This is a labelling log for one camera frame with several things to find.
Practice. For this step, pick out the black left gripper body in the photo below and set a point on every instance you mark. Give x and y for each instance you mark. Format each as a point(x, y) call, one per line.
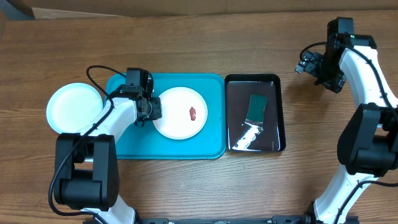
point(153, 109)

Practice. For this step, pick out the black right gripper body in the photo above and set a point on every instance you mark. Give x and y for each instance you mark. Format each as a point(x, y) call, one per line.
point(329, 73)

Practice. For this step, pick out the pink plate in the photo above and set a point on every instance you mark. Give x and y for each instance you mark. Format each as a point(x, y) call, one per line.
point(175, 122)

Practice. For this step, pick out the light blue plate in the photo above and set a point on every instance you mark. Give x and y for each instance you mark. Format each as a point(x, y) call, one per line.
point(73, 107)

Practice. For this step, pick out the green sponge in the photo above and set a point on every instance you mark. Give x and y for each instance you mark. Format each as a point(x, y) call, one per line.
point(257, 105)

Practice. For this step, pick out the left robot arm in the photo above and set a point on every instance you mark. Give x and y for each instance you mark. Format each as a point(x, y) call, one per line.
point(86, 177)

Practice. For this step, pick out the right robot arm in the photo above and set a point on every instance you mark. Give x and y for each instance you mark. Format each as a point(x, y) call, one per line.
point(367, 147)

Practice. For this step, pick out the teal plastic tray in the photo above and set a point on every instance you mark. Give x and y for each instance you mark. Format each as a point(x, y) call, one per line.
point(145, 142)

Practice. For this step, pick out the black rectangular tray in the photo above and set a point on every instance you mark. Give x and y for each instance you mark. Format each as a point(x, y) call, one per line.
point(247, 136)

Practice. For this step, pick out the red stain on pink plate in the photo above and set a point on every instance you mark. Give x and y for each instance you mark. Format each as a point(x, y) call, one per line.
point(192, 114)

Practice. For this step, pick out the cardboard backdrop panel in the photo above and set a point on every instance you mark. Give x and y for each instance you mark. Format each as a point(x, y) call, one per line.
point(204, 7)

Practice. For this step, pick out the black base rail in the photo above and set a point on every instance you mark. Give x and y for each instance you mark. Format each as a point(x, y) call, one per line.
point(274, 220)

